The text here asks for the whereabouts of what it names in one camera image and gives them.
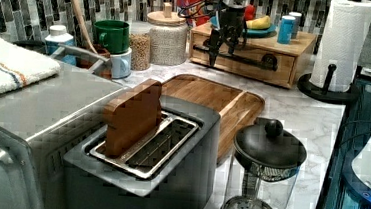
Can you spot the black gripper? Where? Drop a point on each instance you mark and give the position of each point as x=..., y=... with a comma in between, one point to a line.
x=231, y=25

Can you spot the wooden drawer with black handle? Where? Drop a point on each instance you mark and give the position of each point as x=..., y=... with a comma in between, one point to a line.
x=259, y=64

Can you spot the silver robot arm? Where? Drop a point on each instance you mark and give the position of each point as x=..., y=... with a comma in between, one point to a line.
x=232, y=3

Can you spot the wooden drawer box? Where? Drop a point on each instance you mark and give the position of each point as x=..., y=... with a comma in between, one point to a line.
x=301, y=48

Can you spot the red apple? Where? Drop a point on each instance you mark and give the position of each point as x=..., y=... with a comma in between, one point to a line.
x=249, y=13

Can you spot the yellow banana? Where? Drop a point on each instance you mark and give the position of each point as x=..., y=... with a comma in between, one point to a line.
x=259, y=23

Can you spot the Froot Loops cereal box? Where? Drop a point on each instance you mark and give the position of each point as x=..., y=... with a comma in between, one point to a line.
x=196, y=12

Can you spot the teal plate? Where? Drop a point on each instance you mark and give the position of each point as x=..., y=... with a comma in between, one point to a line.
x=251, y=33

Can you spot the white ceramic jar wooden lid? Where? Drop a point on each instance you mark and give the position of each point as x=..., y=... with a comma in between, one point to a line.
x=168, y=35

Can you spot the blue shaker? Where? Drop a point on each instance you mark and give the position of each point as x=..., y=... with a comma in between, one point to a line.
x=285, y=29

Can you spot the wooden cutting board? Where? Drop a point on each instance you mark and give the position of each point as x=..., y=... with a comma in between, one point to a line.
x=238, y=108

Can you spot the grey shaker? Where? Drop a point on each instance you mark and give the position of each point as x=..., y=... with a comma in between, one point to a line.
x=298, y=17

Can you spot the glass jar of grains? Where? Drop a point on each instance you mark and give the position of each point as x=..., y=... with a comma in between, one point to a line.
x=140, y=45

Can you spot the light blue mug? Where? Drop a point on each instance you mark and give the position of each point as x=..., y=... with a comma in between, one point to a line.
x=121, y=64

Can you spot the green mug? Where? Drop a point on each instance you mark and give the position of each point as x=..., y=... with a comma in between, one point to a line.
x=113, y=35

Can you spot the black paper towel holder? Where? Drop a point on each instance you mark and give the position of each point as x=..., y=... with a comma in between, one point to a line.
x=323, y=93

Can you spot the paper towel roll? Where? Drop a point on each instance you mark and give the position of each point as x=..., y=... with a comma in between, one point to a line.
x=344, y=34

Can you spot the wooden toast slice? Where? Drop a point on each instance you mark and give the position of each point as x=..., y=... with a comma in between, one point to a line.
x=131, y=116

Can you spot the brown utensil holder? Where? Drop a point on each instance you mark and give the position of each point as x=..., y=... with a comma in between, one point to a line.
x=87, y=62

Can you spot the glass french press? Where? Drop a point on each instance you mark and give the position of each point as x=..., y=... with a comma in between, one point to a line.
x=265, y=162

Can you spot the grey toaster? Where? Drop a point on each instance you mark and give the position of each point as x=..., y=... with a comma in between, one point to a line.
x=171, y=168

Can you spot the white-capped blue bottle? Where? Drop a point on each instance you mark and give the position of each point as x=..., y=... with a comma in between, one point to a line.
x=57, y=35

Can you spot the wooden spoon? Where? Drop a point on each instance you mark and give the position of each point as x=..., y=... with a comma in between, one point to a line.
x=78, y=15

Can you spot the white striped towel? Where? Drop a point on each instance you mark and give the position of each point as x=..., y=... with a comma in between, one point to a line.
x=20, y=67

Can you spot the stainless toaster oven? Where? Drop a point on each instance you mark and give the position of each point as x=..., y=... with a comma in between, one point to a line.
x=38, y=125

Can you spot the metal spatula handle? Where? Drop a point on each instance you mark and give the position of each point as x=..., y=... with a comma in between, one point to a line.
x=64, y=50

